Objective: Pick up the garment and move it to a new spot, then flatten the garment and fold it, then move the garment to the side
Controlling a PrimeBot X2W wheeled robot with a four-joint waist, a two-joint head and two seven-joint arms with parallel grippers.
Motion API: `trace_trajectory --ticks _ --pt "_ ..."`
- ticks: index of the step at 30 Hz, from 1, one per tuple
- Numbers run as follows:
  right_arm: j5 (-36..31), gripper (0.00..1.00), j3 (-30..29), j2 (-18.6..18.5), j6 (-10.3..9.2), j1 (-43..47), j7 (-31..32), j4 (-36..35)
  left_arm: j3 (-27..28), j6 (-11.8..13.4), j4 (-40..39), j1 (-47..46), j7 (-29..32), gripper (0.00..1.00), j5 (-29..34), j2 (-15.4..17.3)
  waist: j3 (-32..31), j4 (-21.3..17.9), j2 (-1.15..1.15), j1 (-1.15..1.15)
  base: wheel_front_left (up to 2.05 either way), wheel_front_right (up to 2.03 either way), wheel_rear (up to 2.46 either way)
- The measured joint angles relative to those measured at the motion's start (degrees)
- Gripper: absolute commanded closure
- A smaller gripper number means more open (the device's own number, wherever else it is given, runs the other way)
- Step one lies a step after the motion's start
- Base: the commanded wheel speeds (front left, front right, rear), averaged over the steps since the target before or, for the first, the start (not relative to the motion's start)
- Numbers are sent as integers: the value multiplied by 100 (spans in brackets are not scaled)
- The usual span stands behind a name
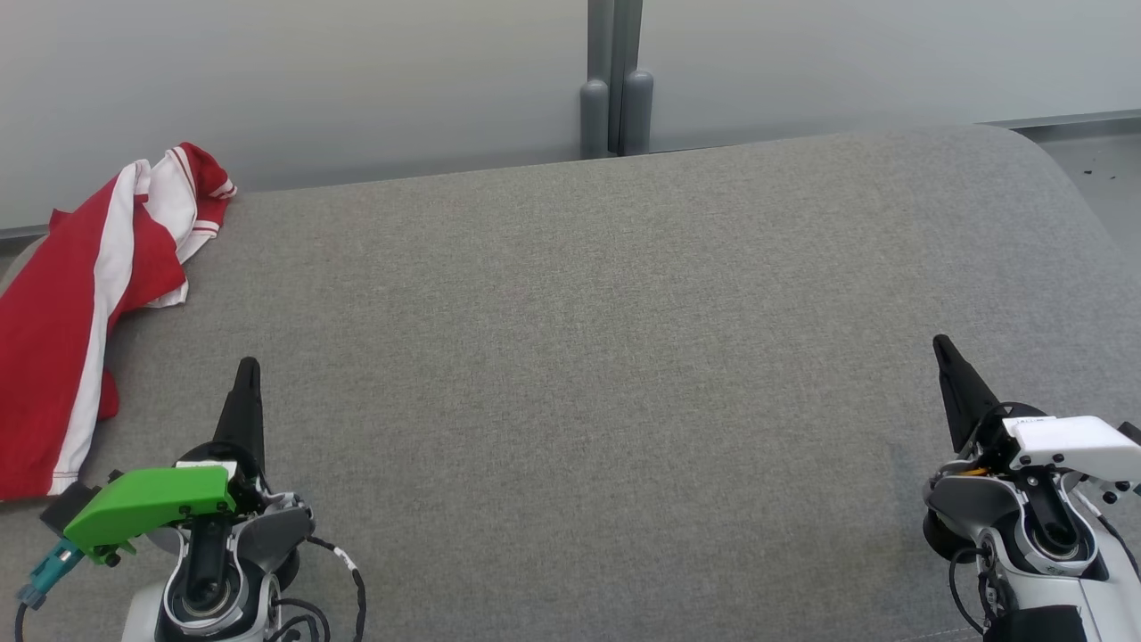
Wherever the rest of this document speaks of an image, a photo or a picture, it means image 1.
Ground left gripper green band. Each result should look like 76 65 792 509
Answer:
64 357 268 567

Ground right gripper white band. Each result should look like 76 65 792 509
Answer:
932 334 1141 497

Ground red shorts white side stripe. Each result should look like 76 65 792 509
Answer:
0 165 188 500

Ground grey fabric sofa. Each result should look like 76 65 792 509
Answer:
0 125 1141 642

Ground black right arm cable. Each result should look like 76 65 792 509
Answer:
947 546 1004 638

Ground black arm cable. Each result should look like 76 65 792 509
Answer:
947 546 1004 638
267 533 368 642

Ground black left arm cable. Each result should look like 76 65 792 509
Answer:
267 533 368 642

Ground teal left camera cable plug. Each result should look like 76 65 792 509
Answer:
12 539 86 642

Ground grey rounded post foot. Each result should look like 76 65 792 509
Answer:
580 78 611 160
621 70 654 157

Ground grey partition post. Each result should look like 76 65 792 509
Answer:
587 0 644 154

